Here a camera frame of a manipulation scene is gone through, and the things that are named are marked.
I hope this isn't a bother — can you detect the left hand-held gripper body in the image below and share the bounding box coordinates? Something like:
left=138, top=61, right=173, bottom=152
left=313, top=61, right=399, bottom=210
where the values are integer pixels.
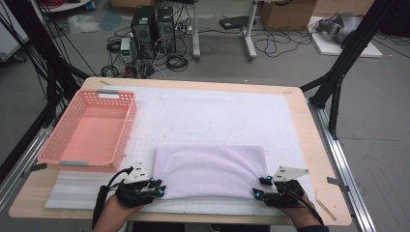
left=115, top=161, right=160, bottom=209

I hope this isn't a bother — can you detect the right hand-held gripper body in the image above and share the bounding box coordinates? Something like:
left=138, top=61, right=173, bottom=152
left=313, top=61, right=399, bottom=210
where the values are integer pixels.
left=262, top=165, right=309, bottom=209

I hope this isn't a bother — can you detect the pale lilac towel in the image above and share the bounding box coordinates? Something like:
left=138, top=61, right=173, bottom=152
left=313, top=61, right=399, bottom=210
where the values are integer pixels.
left=153, top=143, right=270, bottom=201

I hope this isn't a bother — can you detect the pink plastic basket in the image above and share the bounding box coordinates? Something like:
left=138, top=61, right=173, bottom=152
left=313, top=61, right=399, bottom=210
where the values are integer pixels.
left=38, top=89, right=138, bottom=172

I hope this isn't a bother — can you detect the person's right hand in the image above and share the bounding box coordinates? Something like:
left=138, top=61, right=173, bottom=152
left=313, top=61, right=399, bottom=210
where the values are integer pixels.
left=278, top=201, right=320, bottom=229

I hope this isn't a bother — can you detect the person's left hand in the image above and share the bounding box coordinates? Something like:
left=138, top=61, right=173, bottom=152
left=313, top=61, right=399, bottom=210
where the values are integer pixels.
left=98, top=193, right=143, bottom=225

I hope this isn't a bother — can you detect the thin wooden stick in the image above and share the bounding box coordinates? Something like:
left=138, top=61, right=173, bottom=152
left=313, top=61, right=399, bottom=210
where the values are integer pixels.
left=314, top=196, right=338, bottom=222

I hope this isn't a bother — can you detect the white grid mat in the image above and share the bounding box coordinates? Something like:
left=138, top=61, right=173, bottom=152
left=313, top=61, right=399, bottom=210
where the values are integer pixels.
left=44, top=85, right=321, bottom=218

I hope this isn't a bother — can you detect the grey power supply unit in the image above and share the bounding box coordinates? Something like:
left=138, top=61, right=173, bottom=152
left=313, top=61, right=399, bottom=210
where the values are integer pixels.
left=120, top=37, right=134, bottom=64

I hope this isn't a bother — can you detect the white metal stand leg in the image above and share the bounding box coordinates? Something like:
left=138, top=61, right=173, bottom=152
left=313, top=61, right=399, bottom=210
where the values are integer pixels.
left=243, top=0, right=259, bottom=62
left=191, top=0, right=202, bottom=62

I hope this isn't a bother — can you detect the white floor board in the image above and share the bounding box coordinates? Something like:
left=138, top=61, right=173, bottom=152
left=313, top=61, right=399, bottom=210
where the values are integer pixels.
left=307, top=15, right=384, bottom=59

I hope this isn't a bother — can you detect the black computer tower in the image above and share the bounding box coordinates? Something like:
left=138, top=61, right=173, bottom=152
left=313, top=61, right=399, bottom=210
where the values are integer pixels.
left=130, top=6, right=159, bottom=60
left=156, top=6, right=177, bottom=54

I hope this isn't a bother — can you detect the black metal stand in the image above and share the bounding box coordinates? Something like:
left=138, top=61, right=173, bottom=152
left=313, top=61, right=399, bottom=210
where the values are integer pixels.
left=299, top=0, right=402, bottom=141
left=0, top=0, right=91, bottom=130

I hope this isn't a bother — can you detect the black flat device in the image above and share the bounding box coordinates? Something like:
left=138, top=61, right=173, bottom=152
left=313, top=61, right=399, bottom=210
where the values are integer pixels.
left=219, top=15, right=256, bottom=31

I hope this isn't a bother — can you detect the brown cardboard box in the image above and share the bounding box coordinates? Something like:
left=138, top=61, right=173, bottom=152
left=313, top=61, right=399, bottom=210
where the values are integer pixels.
left=260, top=0, right=318, bottom=32
left=110, top=0, right=162, bottom=10
left=313, top=0, right=377, bottom=17

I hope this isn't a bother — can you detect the blue sheet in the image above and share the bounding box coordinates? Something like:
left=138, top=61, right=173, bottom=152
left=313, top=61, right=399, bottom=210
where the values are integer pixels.
left=99, top=11, right=126, bottom=32

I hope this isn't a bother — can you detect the grey rounded device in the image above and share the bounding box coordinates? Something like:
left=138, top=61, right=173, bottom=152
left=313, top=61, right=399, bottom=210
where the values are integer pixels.
left=316, top=12, right=365, bottom=44

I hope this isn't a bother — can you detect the clear plastic bag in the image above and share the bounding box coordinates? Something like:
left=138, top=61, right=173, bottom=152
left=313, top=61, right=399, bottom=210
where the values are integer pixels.
left=67, top=14, right=100, bottom=35

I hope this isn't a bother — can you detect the round white table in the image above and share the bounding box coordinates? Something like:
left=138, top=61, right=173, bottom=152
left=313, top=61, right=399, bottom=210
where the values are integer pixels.
left=38, top=0, right=94, bottom=14

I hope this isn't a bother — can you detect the right hand-held gripper cable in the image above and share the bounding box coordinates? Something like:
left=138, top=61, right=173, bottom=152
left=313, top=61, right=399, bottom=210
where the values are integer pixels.
left=284, top=187, right=325, bottom=226

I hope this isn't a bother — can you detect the hand-held gripper cable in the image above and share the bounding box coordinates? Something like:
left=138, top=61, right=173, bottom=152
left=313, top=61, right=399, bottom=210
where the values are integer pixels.
left=284, top=187, right=325, bottom=226
left=91, top=165, right=134, bottom=230

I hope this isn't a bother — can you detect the left hand-held gripper cable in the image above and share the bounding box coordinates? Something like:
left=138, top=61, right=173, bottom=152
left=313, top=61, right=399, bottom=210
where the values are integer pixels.
left=91, top=165, right=134, bottom=230

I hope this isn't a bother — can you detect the grey metal bracket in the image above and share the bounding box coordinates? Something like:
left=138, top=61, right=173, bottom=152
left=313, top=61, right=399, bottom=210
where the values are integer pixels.
left=20, top=162, right=48, bottom=179
left=326, top=176, right=351, bottom=193

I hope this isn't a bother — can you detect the aluminium rail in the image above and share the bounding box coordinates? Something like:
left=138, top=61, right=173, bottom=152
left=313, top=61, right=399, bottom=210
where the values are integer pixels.
left=0, top=127, right=54, bottom=212
left=308, top=101, right=377, bottom=232

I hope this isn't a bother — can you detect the coiled black cable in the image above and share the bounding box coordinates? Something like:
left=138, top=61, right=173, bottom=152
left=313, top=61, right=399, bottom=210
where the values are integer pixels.
left=100, top=64, right=120, bottom=78
left=105, top=40, right=122, bottom=54
left=165, top=53, right=190, bottom=73

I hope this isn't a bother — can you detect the tangle of black cables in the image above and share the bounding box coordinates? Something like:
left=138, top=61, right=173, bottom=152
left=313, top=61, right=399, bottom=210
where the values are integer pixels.
left=252, top=27, right=316, bottom=59

